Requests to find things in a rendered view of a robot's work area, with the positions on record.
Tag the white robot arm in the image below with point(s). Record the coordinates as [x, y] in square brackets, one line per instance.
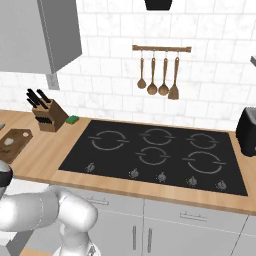
[40, 210]

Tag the wooden cutting board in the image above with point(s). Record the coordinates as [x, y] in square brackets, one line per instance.
[13, 146]

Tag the white garlic bulb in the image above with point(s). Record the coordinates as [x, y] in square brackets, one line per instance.
[9, 141]

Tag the black hob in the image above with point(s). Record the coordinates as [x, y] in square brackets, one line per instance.
[153, 156]

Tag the grey hob knob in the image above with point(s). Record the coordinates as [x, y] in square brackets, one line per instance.
[221, 184]
[134, 172]
[90, 167]
[162, 176]
[191, 181]

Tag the wooden ladle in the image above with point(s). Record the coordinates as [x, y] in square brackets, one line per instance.
[152, 88]
[163, 88]

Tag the small wooden spoon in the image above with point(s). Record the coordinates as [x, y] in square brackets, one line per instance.
[141, 82]

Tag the green sponge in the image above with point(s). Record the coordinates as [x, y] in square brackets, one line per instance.
[72, 119]

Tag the wooden spatula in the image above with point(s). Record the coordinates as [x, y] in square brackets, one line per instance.
[173, 91]

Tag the grey drawer front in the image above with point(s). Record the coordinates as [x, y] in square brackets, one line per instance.
[123, 203]
[213, 213]

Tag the wooden knife block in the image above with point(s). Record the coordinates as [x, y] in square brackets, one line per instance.
[53, 115]

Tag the grey cupboard door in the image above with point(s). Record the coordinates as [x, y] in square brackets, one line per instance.
[116, 236]
[193, 241]
[248, 238]

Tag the black toaster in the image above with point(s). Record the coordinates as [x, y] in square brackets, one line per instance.
[247, 133]

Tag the black range hood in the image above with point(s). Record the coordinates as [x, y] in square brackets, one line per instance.
[158, 4]

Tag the wooden utensil rail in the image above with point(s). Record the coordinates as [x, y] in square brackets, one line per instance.
[161, 48]

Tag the grey wall socket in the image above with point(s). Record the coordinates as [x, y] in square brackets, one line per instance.
[53, 82]

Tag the grey wall cupboard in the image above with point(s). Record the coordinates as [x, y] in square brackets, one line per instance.
[30, 33]

